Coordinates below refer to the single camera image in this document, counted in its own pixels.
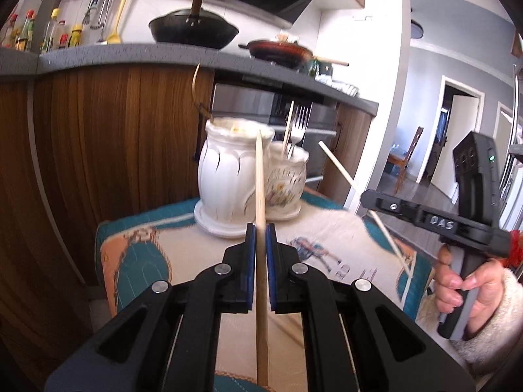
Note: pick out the white ceramic utensil holder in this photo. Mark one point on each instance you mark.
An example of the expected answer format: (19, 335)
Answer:
(226, 177)

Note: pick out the wooden chair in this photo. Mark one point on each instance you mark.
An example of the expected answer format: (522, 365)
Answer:
(402, 160)

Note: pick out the sauce bottle red cap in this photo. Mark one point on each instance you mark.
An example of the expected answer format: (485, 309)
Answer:
(26, 33)

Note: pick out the person right hand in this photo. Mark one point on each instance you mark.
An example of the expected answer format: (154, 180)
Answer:
(487, 280)

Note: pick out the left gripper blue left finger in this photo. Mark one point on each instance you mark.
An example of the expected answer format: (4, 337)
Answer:
(166, 339)

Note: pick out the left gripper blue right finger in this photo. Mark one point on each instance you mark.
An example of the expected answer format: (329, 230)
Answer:
(355, 337)

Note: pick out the stainless steel oven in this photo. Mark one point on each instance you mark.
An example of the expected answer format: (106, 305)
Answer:
(272, 109)

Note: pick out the silver fork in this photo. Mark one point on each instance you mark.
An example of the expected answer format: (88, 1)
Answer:
(298, 129)

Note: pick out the yellow mustard bottle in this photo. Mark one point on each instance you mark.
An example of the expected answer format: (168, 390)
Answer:
(75, 36)

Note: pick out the gold spoon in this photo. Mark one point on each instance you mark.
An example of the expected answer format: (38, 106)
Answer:
(201, 108)

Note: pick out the black wok wooden handle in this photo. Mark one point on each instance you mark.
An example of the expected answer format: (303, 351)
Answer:
(194, 26)

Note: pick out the clear oil bottle yellow cap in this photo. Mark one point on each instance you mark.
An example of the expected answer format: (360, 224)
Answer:
(47, 39)

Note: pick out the red brown pan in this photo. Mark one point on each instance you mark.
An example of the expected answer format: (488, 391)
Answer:
(284, 53)

